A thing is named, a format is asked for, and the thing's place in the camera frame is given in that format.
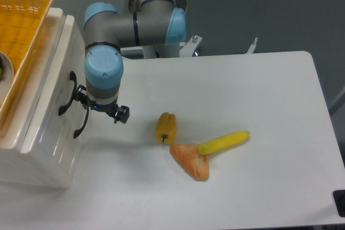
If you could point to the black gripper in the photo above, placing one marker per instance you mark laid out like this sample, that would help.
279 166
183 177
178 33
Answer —
110 107

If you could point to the white drawer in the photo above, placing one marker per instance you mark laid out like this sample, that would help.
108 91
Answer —
49 144

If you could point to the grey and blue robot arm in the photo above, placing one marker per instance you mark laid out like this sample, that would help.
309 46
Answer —
157 22

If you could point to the white drawer cabinet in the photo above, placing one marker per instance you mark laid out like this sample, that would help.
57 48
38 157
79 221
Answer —
13 131

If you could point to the yellow bell pepper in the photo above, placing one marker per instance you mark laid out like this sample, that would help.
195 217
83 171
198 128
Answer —
166 128

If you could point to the white plate with food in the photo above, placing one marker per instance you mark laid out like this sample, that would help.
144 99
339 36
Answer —
7 76

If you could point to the yellow corn cob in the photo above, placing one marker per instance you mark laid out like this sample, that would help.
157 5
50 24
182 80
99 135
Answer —
224 142

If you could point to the yellow woven basket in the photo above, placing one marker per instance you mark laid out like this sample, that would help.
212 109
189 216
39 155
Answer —
21 24

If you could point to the black corner clamp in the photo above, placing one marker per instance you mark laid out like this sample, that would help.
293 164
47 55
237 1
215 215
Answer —
339 198

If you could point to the black lower drawer handle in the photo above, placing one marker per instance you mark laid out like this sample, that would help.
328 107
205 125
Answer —
78 132

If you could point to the white table frame bracket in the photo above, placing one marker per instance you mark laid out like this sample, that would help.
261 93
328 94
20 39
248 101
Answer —
190 48

